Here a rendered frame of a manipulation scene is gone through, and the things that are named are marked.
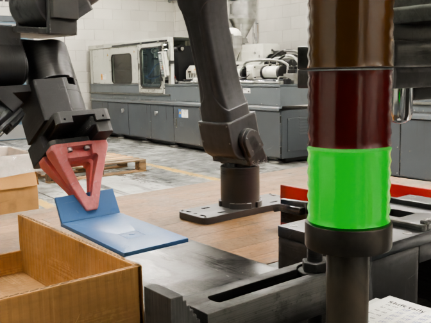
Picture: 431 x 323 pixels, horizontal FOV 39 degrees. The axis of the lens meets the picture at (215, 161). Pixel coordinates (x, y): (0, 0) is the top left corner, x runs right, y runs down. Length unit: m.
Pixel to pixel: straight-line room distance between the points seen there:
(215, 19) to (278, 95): 6.58
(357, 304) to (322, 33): 0.12
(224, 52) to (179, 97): 8.37
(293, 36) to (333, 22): 9.93
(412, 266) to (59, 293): 0.28
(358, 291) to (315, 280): 0.15
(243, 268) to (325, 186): 0.37
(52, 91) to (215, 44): 0.29
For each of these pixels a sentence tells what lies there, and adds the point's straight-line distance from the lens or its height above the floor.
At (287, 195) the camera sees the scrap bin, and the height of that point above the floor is 0.95.
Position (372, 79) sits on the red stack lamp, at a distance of 0.27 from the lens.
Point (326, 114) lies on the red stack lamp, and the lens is 0.27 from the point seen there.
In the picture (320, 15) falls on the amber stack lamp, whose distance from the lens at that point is 0.27.
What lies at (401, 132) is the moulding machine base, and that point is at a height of 0.52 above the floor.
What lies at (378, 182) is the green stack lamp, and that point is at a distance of 0.28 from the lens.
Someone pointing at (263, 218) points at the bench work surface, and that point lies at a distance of 0.94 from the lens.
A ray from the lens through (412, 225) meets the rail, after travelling 0.55.
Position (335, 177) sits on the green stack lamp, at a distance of 0.27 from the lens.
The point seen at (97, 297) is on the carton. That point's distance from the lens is 0.48.
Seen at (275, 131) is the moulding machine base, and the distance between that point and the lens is 7.53.
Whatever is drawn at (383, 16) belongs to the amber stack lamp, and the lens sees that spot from 0.27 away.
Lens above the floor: 1.12
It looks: 8 degrees down
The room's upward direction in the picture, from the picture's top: 1 degrees counter-clockwise
